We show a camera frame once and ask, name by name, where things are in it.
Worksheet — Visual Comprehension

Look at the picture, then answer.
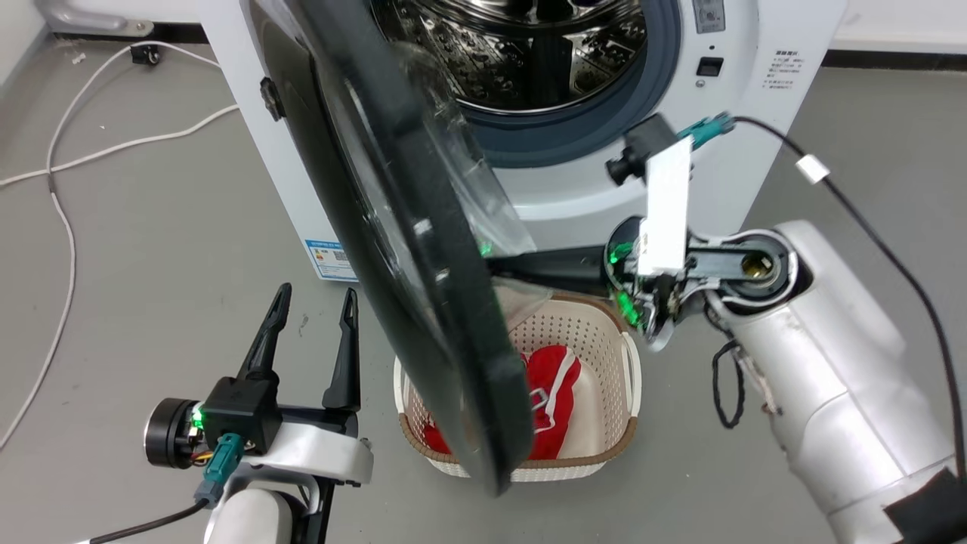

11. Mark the right arm long black cable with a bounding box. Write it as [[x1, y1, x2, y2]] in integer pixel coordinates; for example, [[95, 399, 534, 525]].
[[678, 112, 967, 478]]

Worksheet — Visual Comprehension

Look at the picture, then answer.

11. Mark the thin white floor cable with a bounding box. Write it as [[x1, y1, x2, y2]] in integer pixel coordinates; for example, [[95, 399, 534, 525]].
[[0, 40, 222, 451]]

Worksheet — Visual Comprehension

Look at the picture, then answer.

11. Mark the steel washing machine drum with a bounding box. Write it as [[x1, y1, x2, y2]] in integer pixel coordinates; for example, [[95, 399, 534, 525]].
[[370, 0, 650, 114]]

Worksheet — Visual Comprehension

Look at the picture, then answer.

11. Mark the red garment with white trim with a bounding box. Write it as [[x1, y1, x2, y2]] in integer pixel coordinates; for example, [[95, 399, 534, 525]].
[[422, 345, 583, 462]]

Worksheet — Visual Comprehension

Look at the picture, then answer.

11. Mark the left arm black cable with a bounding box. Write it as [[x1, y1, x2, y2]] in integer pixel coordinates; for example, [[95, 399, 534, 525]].
[[89, 434, 246, 544]]

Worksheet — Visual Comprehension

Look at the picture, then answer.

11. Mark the white front-load washing machine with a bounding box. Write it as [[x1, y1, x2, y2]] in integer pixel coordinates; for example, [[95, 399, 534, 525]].
[[198, 0, 848, 284]]

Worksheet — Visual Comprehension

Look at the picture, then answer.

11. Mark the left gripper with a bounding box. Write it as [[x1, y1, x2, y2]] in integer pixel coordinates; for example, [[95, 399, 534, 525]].
[[144, 283, 375, 486]]

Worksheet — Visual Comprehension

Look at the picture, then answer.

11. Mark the white right camera bracket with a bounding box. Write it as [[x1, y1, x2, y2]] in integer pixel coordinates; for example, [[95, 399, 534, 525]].
[[636, 135, 694, 277]]

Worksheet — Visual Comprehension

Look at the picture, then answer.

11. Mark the short looped black cable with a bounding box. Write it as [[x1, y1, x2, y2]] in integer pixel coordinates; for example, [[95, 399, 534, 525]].
[[710, 339, 747, 430]]

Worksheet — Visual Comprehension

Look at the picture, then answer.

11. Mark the grey metal base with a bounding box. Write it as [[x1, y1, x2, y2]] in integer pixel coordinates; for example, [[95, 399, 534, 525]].
[[34, 0, 155, 39]]

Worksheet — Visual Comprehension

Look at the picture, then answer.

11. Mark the white perforated laundry basket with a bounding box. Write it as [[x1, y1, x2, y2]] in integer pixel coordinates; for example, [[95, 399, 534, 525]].
[[393, 291, 644, 484]]

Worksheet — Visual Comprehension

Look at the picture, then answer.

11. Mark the grey rubber door gasket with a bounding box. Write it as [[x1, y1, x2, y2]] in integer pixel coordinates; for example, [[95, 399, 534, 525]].
[[453, 0, 684, 169]]

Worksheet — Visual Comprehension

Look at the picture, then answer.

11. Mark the blue energy label sticker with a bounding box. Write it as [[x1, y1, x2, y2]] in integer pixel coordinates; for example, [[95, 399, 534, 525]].
[[304, 240, 359, 283]]

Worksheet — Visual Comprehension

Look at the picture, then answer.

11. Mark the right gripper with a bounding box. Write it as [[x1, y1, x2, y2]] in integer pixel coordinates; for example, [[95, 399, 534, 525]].
[[487, 217, 796, 352]]

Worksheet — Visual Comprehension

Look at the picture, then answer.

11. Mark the dark round washing machine door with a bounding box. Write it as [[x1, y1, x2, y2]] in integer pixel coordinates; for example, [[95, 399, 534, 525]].
[[242, 0, 537, 498]]

